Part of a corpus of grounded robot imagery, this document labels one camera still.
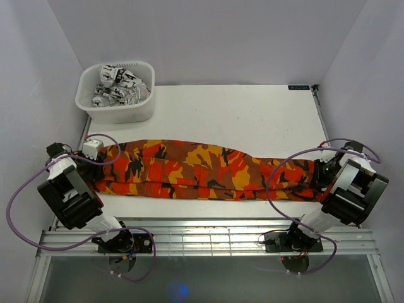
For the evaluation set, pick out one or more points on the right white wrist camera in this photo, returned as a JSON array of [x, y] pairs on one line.
[[326, 155]]

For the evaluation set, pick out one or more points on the white plastic basket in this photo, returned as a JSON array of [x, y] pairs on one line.
[[116, 114]]

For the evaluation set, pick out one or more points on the black white printed garment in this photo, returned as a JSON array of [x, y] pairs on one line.
[[119, 87]]

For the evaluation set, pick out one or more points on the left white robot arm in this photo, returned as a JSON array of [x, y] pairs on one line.
[[69, 191]]

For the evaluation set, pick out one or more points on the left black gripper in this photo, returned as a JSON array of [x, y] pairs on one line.
[[95, 175]]

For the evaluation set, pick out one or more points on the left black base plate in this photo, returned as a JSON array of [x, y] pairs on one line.
[[125, 244]]

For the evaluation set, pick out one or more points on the small black label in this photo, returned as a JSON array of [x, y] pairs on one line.
[[298, 87]]

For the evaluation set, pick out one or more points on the aluminium rail frame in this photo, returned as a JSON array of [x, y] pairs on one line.
[[215, 261]]

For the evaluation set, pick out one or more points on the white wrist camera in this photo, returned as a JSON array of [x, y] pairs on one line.
[[326, 155], [91, 148]]

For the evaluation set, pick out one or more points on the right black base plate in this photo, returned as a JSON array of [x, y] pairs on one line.
[[278, 242]]

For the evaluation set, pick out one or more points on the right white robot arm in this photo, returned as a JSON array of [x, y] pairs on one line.
[[351, 189]]

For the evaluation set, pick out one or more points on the orange camouflage trousers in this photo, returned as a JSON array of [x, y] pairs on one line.
[[186, 170]]

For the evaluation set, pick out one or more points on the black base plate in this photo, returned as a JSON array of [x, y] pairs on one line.
[[125, 244], [278, 242]]

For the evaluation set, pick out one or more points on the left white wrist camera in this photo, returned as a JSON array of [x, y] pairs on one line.
[[91, 148]]

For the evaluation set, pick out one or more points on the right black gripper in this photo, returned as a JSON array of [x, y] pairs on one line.
[[320, 182]]

